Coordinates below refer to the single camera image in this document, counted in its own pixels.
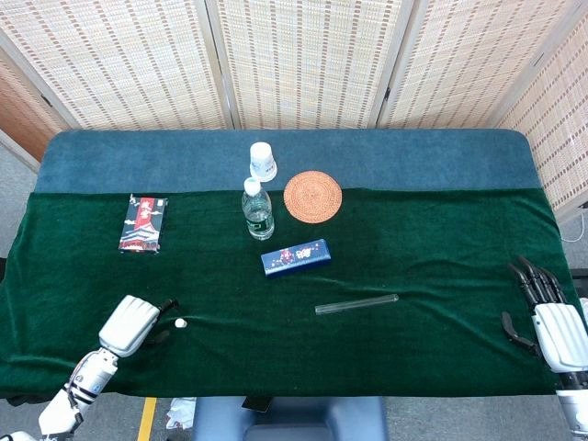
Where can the blue table cloth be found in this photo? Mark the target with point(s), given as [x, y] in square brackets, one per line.
[413, 158]

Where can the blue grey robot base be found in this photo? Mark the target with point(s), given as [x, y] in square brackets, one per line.
[294, 415]

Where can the black red printed box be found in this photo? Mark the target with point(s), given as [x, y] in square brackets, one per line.
[143, 225]

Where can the clear glass tube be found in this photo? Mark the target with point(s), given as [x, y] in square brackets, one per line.
[356, 304]

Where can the green velvet cloth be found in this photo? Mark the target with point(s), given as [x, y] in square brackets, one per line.
[413, 349]

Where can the round woven rattan coaster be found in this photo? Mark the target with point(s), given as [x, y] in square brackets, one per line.
[313, 197]

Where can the blue rectangular printed box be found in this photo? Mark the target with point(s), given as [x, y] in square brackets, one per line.
[296, 259]

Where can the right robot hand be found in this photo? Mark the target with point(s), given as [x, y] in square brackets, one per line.
[562, 333]

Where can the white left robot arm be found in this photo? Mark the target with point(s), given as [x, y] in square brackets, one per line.
[92, 374]

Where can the clear plastic water bottle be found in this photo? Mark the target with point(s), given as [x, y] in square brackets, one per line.
[258, 216]

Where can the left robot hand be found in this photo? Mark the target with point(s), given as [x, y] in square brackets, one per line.
[128, 324]

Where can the white paper cup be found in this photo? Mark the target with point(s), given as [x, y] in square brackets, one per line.
[263, 161]

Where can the yellow floor tape strip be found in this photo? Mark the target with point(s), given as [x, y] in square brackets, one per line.
[147, 420]

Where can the crumpled white plastic bag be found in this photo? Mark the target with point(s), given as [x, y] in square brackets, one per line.
[181, 411]

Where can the flat black item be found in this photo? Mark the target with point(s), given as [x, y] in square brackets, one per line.
[256, 403]

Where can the small white cap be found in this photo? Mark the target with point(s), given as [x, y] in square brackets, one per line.
[180, 323]

